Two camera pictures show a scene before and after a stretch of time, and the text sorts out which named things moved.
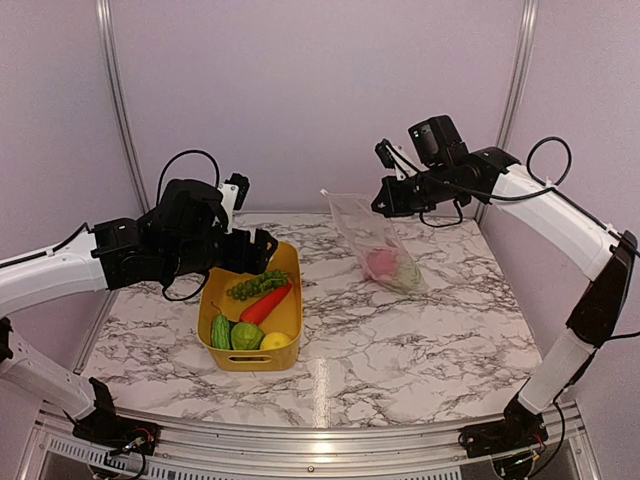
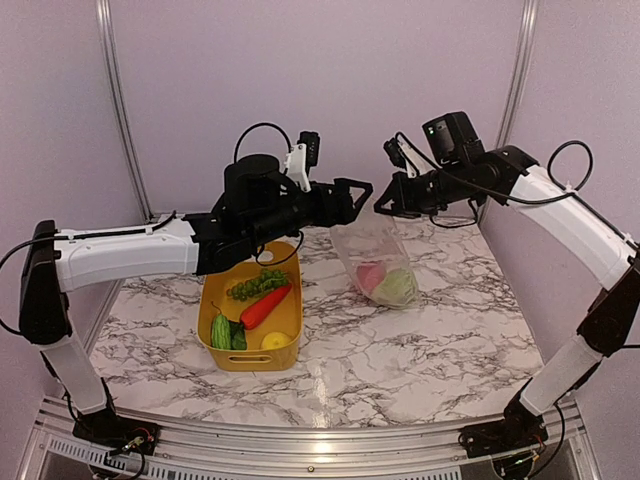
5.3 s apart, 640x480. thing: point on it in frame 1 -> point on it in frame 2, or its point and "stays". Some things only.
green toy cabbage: (410, 277) -> (398, 287)
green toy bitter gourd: (221, 332) stays
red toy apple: (381, 262) -> (371, 275)
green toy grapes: (250, 287) stays
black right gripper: (395, 205) stays
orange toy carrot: (257, 310) stays
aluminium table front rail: (59, 451) stays
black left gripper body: (194, 255) -> (276, 223)
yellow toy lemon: (274, 340) stays
